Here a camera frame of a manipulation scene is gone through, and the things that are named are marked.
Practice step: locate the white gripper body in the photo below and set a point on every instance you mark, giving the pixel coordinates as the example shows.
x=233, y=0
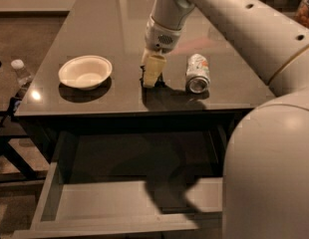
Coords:
x=159, y=38

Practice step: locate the black rxbar chocolate bar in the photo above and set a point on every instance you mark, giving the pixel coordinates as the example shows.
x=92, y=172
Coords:
x=159, y=82

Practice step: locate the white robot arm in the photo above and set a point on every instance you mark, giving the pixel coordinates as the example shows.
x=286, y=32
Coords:
x=265, y=187

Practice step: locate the open grey top drawer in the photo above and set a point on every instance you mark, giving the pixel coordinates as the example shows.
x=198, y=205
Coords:
x=163, y=184

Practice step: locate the white soda can lying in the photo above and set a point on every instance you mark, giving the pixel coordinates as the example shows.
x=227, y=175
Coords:
x=197, y=78

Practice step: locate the white paper bowl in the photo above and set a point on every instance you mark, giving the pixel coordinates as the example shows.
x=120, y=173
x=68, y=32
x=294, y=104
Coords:
x=85, y=72

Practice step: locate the clear plastic water bottle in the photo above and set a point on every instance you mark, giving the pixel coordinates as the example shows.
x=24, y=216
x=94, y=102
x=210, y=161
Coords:
x=24, y=77

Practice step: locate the dark side table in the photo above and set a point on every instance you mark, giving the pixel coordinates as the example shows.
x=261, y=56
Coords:
x=9, y=129

